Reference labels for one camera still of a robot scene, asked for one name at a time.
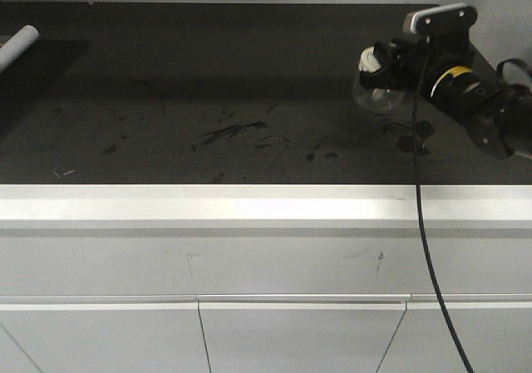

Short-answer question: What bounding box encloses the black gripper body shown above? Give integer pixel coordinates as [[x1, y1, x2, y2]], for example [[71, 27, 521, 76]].
[[387, 32, 475, 91]]

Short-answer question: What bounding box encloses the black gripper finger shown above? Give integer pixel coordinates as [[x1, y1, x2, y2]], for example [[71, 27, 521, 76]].
[[359, 67, 399, 90], [372, 41, 399, 60]]

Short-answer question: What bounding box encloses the glass jar with white lid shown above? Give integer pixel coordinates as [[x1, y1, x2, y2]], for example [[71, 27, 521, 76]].
[[352, 47, 405, 115]]

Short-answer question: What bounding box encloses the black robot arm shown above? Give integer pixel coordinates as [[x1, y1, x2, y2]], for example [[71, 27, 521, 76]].
[[358, 33, 531, 159]]

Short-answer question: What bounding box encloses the white base cabinet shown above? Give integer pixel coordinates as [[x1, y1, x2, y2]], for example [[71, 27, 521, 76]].
[[0, 184, 532, 373]]

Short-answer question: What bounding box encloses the grey pipe on left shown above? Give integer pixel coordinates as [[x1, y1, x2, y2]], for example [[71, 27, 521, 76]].
[[1, 25, 39, 73]]

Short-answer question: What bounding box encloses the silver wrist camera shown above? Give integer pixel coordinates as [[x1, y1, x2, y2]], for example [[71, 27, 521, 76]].
[[402, 3, 478, 37]]

